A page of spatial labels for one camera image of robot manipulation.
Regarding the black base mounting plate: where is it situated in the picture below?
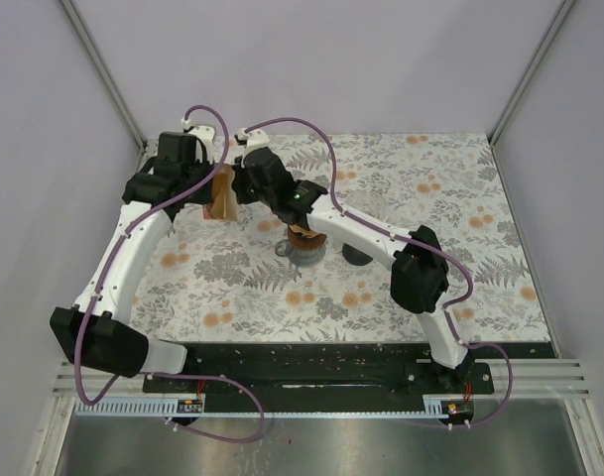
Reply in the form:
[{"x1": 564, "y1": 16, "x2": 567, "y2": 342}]
[{"x1": 143, "y1": 342, "x2": 555, "y2": 395}]

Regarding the brown paper coffee filter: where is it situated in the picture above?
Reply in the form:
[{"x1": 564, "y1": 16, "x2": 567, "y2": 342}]
[{"x1": 289, "y1": 225, "x2": 318, "y2": 239}]

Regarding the coffee paper filter box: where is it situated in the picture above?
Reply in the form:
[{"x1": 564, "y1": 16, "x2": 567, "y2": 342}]
[{"x1": 202, "y1": 165, "x2": 239, "y2": 222}]

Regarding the glass coffee server carafe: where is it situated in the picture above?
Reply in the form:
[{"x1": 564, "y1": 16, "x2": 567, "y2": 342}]
[{"x1": 275, "y1": 240, "x2": 326, "y2": 268}]

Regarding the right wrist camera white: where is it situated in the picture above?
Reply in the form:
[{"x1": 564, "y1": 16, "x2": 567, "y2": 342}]
[{"x1": 234, "y1": 128, "x2": 270, "y2": 162}]

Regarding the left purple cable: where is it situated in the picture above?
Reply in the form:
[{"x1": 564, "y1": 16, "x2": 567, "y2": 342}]
[{"x1": 74, "y1": 104, "x2": 267, "y2": 443}]

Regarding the dark mug red rim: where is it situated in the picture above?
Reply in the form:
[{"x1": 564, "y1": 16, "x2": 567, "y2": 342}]
[{"x1": 342, "y1": 243, "x2": 373, "y2": 267}]

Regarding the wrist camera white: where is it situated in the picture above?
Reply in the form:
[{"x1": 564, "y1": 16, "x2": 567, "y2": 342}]
[
  {"x1": 234, "y1": 128, "x2": 270, "y2": 162},
  {"x1": 181, "y1": 118, "x2": 216, "y2": 164}
]

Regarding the aluminium rail frame front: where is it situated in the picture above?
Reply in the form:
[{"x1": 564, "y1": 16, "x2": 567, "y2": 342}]
[{"x1": 53, "y1": 359, "x2": 590, "y2": 400}]

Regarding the floral pattern table mat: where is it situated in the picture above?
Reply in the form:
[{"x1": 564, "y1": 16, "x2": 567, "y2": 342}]
[{"x1": 130, "y1": 133, "x2": 549, "y2": 342}]

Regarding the purple cable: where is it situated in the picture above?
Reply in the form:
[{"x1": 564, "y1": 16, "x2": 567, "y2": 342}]
[
  {"x1": 74, "y1": 104, "x2": 267, "y2": 443},
  {"x1": 244, "y1": 117, "x2": 515, "y2": 430}
]

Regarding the wooden dripper ring holder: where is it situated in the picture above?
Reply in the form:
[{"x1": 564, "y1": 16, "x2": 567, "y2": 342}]
[{"x1": 288, "y1": 229, "x2": 327, "y2": 251}]

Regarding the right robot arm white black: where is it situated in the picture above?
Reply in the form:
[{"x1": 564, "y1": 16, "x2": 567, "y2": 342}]
[{"x1": 232, "y1": 147, "x2": 474, "y2": 393}]

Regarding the white slotted cable duct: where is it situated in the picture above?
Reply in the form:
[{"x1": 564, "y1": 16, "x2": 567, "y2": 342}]
[{"x1": 74, "y1": 396, "x2": 454, "y2": 420}]

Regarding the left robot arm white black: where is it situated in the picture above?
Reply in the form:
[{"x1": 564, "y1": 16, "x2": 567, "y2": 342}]
[{"x1": 50, "y1": 126, "x2": 215, "y2": 392}]

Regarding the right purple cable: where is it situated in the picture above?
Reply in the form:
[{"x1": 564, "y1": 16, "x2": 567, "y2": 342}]
[{"x1": 244, "y1": 117, "x2": 515, "y2": 430}]

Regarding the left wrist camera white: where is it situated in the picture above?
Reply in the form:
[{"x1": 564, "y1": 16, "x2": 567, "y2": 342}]
[{"x1": 181, "y1": 118, "x2": 216, "y2": 164}]

